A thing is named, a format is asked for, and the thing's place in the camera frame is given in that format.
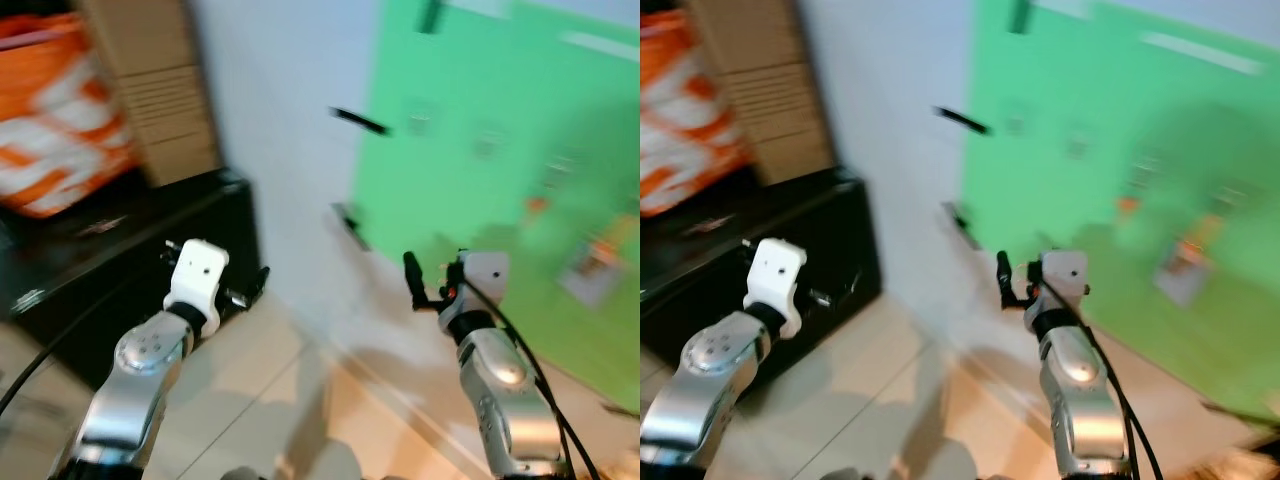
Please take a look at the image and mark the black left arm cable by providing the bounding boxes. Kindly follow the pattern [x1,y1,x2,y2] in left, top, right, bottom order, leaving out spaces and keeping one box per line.
[0,285,141,419]

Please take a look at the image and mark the brown cardboard box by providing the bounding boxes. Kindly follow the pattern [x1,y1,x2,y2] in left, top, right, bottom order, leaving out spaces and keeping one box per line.
[75,0,224,190]
[688,0,840,187]

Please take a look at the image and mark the orange and white bag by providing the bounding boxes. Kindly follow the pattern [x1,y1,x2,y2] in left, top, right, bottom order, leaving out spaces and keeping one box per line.
[640,10,753,219]
[0,10,138,220]

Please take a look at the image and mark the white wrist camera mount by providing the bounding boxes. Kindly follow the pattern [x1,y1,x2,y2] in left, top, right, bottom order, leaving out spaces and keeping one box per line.
[745,237,809,340]
[164,239,232,337]
[459,250,510,302]
[1040,249,1092,301]

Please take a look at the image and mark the keys with orange tag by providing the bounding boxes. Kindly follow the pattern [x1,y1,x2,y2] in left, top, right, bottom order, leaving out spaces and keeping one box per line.
[558,214,637,307]
[1153,214,1228,307]

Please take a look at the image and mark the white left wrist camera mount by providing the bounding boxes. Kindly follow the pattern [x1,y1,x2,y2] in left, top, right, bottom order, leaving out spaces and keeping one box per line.
[164,239,232,337]
[745,237,809,340]

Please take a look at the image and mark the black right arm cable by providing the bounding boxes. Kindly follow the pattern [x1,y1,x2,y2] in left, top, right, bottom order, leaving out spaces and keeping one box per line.
[1044,280,1167,480]
[463,282,602,480]

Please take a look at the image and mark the green board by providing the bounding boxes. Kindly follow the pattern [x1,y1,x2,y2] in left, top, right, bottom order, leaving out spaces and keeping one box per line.
[350,0,641,413]
[955,0,1280,427]

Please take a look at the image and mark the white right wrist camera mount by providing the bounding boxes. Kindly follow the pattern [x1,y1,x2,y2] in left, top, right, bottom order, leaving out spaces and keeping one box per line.
[1040,249,1092,301]
[459,250,510,302]

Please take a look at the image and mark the short grey board clamp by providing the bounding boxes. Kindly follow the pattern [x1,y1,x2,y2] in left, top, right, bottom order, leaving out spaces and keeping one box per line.
[331,202,372,252]
[941,199,982,250]

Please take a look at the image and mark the black cabinet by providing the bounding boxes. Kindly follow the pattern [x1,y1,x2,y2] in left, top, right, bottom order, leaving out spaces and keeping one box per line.
[640,168,884,369]
[0,168,264,393]

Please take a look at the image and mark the long black board clamp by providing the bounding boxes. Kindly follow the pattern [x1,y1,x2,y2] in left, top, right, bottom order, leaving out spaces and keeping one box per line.
[329,106,392,137]
[933,104,994,137]

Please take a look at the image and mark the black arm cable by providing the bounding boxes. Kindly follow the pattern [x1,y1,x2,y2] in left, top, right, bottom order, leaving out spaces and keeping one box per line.
[1044,280,1167,480]
[0,285,141,419]
[463,282,602,480]

